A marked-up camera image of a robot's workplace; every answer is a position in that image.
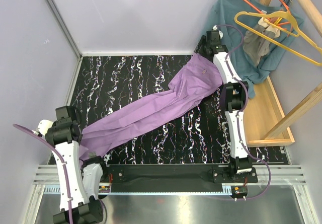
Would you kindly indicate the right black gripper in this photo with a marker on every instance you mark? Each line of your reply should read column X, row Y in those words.
column 202, row 42

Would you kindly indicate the purple trousers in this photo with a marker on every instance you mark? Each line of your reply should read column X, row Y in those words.
column 160, row 128

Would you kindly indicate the yellow plastic hanger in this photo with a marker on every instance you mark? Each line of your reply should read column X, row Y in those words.
column 292, row 21

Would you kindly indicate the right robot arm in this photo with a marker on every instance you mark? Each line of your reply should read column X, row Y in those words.
column 234, row 102

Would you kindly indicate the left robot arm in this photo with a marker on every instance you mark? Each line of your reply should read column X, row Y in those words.
column 79, row 181

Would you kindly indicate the teal t-shirt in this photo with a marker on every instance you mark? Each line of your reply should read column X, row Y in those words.
column 223, row 12

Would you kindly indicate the grey beige cloth bag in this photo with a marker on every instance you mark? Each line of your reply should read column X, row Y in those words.
column 256, row 46

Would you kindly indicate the wooden clothes rack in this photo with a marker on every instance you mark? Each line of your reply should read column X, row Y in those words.
column 287, row 107

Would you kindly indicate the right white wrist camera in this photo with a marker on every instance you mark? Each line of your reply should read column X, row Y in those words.
column 215, row 28

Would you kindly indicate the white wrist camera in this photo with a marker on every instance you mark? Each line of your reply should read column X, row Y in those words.
column 43, row 127
column 215, row 28

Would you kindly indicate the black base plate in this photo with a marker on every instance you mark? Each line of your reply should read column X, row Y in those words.
column 174, row 178

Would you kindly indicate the aluminium frame rail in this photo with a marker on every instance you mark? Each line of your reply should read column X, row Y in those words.
column 63, row 27

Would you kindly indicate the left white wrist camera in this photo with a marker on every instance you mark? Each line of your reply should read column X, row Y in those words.
column 43, row 127

